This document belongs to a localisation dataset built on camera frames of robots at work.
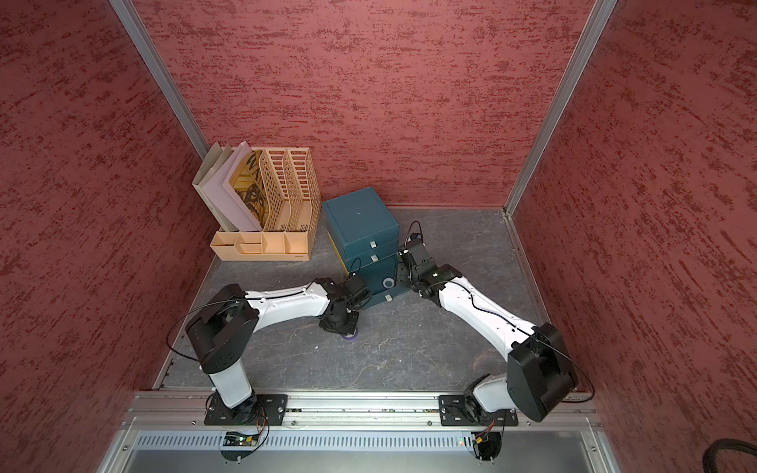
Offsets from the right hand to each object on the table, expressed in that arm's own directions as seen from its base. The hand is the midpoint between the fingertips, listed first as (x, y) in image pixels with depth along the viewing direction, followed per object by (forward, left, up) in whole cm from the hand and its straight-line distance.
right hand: (405, 276), depth 86 cm
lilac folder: (+23, +56, +13) cm, 62 cm away
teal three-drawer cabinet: (+8, +11, +10) cm, 17 cm away
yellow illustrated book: (+33, +52, +9) cm, 62 cm away
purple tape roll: (-14, +16, -11) cm, 24 cm away
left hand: (-13, +19, -12) cm, 26 cm away
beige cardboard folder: (+33, +60, +19) cm, 71 cm away
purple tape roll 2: (+4, +5, -12) cm, 13 cm away
